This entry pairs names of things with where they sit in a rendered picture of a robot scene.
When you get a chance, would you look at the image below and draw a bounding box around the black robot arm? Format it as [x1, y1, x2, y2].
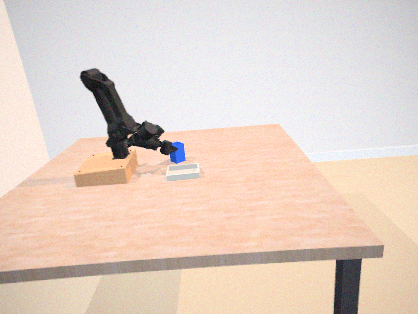
[80, 68, 165, 160]

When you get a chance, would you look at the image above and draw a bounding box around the blue square cup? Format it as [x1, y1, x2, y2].
[170, 141, 186, 164]

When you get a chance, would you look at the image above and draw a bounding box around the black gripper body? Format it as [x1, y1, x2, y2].
[144, 137, 172, 156]

